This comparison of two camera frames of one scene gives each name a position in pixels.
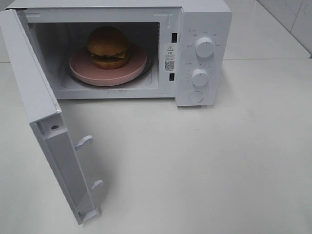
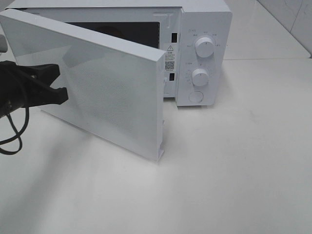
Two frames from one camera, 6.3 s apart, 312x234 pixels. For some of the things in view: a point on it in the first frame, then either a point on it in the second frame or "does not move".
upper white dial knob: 204,47 does not move
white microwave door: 44,114 to 115,87
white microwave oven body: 180,49 does not move
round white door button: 196,96 does not move
